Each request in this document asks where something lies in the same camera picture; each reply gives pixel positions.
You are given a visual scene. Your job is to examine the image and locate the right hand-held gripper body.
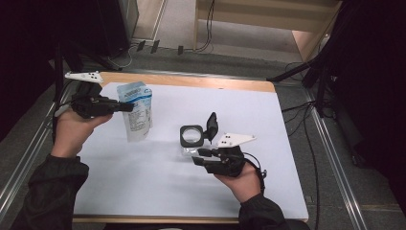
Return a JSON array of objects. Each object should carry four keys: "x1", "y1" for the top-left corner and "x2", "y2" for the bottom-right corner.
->
[{"x1": 204, "y1": 133, "x2": 258, "y2": 178}]

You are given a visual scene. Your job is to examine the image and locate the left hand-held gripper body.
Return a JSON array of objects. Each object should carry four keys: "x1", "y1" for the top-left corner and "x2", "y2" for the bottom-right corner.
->
[{"x1": 64, "y1": 71, "x2": 113, "y2": 120}]

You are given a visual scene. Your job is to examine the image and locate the blue and white pouch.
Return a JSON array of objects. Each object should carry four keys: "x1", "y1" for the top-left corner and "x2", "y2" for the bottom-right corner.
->
[{"x1": 116, "y1": 80, "x2": 153, "y2": 143}]

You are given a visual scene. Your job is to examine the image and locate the person's right hand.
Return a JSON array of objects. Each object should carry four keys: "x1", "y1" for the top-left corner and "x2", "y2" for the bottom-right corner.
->
[{"x1": 214, "y1": 162, "x2": 262, "y2": 204}]

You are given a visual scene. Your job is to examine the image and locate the person's left hand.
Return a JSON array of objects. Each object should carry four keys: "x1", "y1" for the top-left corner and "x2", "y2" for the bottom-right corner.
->
[{"x1": 51, "y1": 108, "x2": 113, "y2": 159}]

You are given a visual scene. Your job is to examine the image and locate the white table sheet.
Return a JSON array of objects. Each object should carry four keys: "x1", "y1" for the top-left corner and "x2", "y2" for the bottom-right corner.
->
[{"x1": 73, "y1": 81, "x2": 309, "y2": 220}]

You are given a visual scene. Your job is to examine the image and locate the black tripod stand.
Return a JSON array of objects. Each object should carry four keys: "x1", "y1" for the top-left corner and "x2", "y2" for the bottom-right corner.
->
[
  {"x1": 266, "y1": 47, "x2": 339, "y2": 119},
  {"x1": 52, "y1": 37, "x2": 124, "y2": 104}
]

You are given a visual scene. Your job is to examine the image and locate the dark curtain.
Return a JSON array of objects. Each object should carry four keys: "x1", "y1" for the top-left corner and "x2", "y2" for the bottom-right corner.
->
[
  {"x1": 0, "y1": 0, "x2": 65, "y2": 142},
  {"x1": 325, "y1": 0, "x2": 406, "y2": 215}
]

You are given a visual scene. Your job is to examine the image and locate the light wooden shelf unit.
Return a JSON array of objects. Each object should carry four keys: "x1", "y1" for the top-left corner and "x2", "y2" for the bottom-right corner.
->
[{"x1": 192, "y1": 0, "x2": 343, "y2": 63}]

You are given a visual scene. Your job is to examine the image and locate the right hand-held gripper black cable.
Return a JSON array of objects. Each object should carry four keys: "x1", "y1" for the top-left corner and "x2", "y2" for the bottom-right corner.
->
[{"x1": 243, "y1": 151, "x2": 267, "y2": 196}]

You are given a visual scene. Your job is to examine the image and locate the white floor cable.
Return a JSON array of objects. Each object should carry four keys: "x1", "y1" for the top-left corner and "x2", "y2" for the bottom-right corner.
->
[{"x1": 106, "y1": 44, "x2": 142, "y2": 70}]

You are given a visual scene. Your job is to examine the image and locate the black floor cables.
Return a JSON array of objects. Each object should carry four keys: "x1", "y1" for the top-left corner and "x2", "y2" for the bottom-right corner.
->
[{"x1": 282, "y1": 61, "x2": 324, "y2": 230}]

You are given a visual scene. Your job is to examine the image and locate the metal floor rail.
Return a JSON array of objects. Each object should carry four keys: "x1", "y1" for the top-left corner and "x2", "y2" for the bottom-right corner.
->
[
  {"x1": 303, "y1": 89, "x2": 368, "y2": 230},
  {"x1": 0, "y1": 71, "x2": 75, "y2": 221}
]

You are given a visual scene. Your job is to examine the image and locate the black hanging cable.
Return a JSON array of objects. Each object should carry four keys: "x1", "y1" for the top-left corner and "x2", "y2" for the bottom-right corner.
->
[{"x1": 194, "y1": 0, "x2": 215, "y2": 53}]

